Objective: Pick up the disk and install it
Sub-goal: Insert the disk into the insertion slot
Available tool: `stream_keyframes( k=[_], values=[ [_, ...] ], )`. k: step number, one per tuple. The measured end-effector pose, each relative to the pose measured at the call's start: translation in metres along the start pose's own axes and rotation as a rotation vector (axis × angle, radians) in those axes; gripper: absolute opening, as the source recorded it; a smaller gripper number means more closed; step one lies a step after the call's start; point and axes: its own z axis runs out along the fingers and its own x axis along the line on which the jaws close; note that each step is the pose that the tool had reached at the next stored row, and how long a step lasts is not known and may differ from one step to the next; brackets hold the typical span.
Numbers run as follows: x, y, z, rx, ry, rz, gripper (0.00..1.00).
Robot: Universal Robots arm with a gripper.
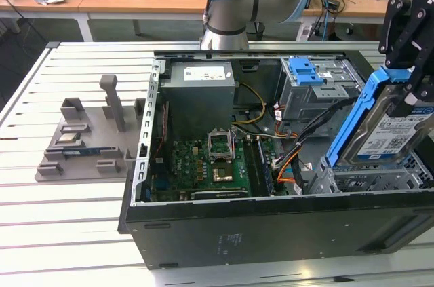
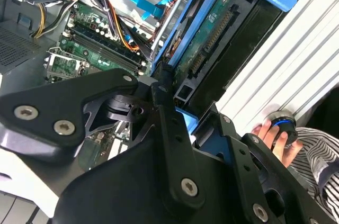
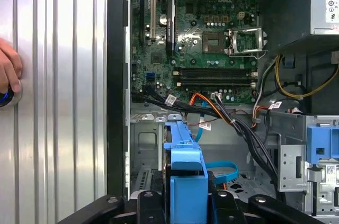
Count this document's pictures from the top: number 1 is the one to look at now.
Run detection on yellow wire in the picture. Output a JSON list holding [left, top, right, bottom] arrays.
[[233, 82, 267, 125]]

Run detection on black case fan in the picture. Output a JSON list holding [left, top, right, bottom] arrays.
[[151, 100, 172, 169]]

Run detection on CPU socket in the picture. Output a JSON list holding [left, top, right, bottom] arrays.
[[210, 163, 235, 185]]

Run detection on blue RAM stick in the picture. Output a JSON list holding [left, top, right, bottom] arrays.
[[256, 137, 274, 196], [62, 147, 115, 158]]

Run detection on black sleeved wire bundle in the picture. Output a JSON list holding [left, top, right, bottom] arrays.
[[271, 96, 357, 171]]

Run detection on green motherboard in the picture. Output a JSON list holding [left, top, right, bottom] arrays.
[[149, 129, 289, 199]]

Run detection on hard disk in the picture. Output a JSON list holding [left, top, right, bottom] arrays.
[[325, 65, 434, 168]]

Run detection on blue plastic drive latch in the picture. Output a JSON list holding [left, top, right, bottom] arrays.
[[288, 58, 323, 86]]

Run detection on orange wire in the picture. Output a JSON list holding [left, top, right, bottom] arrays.
[[275, 159, 299, 185]]

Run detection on black RAM slot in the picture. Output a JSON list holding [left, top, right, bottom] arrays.
[[243, 137, 261, 197]]

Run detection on metal socket cover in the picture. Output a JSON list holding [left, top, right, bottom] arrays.
[[206, 128, 235, 163]]

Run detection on grey parts rack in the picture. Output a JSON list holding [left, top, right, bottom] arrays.
[[35, 75, 150, 183]]

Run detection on red black twisted wire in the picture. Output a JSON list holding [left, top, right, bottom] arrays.
[[151, 102, 170, 162]]

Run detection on silver disk bay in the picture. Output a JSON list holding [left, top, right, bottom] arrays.
[[307, 156, 431, 196]]

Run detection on grey power supply unit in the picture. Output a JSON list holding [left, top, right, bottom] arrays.
[[159, 61, 237, 132]]

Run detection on black PC case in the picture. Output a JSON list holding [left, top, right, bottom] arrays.
[[117, 48, 434, 271]]

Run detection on grey metal drive cage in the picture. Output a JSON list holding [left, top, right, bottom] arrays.
[[274, 57, 369, 132]]

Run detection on black graphics card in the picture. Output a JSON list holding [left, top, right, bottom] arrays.
[[189, 189, 250, 202]]

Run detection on white power strip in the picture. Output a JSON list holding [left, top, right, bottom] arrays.
[[298, 22, 315, 42]]

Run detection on grey wire bundle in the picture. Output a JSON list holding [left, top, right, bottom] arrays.
[[232, 123, 299, 140]]

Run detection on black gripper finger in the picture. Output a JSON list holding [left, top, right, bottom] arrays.
[[393, 25, 434, 117], [377, 0, 428, 71]]

